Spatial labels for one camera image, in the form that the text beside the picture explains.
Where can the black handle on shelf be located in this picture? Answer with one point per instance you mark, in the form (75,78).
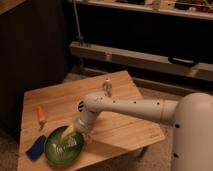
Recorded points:
(182,62)

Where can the dark cabinet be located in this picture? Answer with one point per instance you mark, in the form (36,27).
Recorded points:
(32,55)

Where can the wooden folding table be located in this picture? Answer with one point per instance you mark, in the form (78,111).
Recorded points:
(113,135)

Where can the orange toy carrot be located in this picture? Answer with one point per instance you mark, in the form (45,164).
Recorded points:
(41,116)

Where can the black white striped cup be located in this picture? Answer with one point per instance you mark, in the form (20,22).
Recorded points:
(80,106)

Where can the metal shelf rail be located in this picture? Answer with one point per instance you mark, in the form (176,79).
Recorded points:
(140,60)

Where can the blue sponge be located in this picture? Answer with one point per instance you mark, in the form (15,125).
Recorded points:
(37,149)

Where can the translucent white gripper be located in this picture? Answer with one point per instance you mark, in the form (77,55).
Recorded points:
(73,129)

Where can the green ceramic bowl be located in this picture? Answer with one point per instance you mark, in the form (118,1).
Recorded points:
(62,152)

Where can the vertical metal pole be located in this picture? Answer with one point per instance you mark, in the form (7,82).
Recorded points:
(80,37)

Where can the small clear bottle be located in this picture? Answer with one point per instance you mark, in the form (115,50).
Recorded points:
(107,87)

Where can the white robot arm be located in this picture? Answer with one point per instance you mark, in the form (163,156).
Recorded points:
(191,117)

